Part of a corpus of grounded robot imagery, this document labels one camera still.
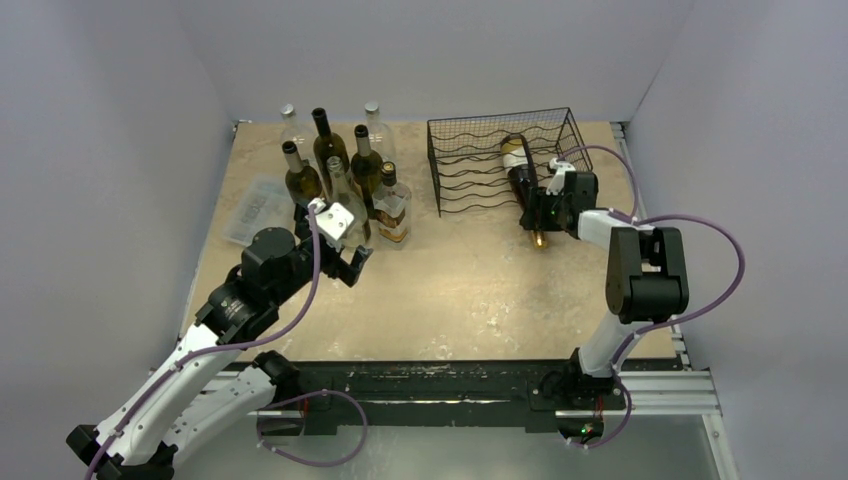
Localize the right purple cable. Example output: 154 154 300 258
556 144 747 452

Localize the purple cable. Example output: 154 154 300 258
556 144 747 452
82 203 369 480

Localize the red bottle gold cap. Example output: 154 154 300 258
500 133 538 213

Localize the green bottle silver cap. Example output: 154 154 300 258
281 140 323 208

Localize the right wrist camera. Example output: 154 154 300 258
546 158 577 196

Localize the black wire wine rack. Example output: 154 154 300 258
427 107 593 217

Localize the clear slim bottle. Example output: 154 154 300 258
326 156 371 249

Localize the clear plastic organizer box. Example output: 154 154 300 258
221 174 295 246

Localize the clear glass bottle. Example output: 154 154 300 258
364 101 398 163
280 103 317 167

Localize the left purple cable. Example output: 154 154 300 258
82 203 369 480

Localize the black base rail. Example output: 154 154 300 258
218 359 684 439

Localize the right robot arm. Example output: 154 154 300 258
516 172 689 407

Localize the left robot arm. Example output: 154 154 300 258
66 227 372 479

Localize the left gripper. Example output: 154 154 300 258
270 199 370 305

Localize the dark green wine bottle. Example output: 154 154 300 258
311 107 351 180

